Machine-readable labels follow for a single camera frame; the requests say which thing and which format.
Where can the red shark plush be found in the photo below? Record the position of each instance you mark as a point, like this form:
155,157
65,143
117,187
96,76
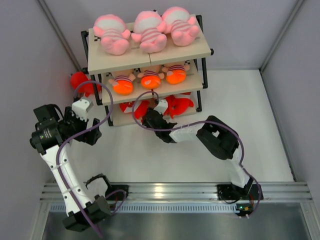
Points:
170,106
180,103

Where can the pink striped plush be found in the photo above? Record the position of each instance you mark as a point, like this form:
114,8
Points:
113,34
148,31

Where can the orange doll right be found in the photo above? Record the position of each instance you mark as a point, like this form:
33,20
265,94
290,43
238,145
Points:
175,74

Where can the aluminium rail base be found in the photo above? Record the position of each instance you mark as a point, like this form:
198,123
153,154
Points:
275,192

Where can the orange doll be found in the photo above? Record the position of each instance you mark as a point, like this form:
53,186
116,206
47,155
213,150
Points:
150,79
175,74
122,84

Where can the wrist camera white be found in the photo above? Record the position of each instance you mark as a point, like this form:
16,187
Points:
82,107
162,106

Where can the orange doll left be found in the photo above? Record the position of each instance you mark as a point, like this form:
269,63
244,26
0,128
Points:
122,84

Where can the orange doll middle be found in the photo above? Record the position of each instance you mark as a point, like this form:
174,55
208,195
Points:
150,79

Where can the pink plush right top shelf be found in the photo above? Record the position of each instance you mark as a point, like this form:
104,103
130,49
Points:
180,25

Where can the slotted cable duct grey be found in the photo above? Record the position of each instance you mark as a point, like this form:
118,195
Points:
135,207

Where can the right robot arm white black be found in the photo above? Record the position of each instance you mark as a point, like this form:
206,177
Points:
221,141

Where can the beige three-tier shelf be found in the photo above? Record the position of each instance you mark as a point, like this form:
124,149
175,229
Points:
100,65

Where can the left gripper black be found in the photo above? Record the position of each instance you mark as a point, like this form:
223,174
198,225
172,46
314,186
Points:
89,137

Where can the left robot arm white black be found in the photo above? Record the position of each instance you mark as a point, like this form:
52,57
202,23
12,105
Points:
85,202

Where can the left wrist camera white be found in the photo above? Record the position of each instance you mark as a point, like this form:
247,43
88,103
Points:
82,107

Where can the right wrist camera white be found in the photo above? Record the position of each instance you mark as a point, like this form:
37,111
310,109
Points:
162,106

